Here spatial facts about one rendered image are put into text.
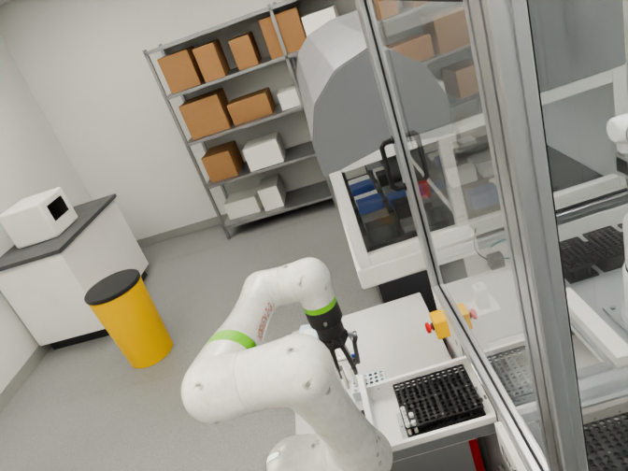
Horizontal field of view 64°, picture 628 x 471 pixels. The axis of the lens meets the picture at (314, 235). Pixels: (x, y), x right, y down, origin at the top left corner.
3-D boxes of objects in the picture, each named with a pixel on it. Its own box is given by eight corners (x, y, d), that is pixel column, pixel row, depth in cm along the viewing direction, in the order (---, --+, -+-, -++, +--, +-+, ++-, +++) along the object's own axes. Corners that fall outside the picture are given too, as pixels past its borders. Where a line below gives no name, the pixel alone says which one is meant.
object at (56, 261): (41, 358, 441) (-45, 238, 390) (96, 286, 544) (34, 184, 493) (114, 338, 429) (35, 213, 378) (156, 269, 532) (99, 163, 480)
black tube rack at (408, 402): (410, 444, 142) (405, 428, 140) (397, 399, 158) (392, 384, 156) (488, 422, 141) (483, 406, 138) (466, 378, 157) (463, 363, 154)
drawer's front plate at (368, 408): (382, 475, 139) (372, 448, 134) (365, 399, 165) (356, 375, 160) (389, 474, 139) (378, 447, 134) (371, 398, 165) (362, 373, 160)
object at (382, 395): (386, 464, 140) (380, 449, 137) (371, 398, 163) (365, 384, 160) (529, 424, 136) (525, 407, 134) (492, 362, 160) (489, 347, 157)
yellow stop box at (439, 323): (436, 340, 175) (432, 324, 172) (431, 328, 182) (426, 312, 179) (450, 336, 175) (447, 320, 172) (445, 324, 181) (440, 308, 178)
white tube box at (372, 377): (355, 402, 174) (351, 393, 172) (352, 384, 181) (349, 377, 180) (390, 392, 172) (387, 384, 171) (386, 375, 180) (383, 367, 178)
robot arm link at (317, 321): (305, 321, 131) (338, 310, 130) (302, 296, 141) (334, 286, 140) (312, 339, 133) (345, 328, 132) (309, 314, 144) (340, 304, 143)
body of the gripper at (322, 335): (339, 308, 141) (349, 334, 144) (310, 318, 141) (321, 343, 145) (343, 324, 134) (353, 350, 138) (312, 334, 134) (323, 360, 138)
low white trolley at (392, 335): (360, 578, 197) (295, 445, 165) (342, 449, 254) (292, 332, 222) (506, 538, 193) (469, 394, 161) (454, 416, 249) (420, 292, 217)
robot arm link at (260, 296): (267, 370, 105) (249, 323, 102) (218, 381, 108) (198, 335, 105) (293, 294, 139) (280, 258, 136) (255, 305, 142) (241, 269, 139)
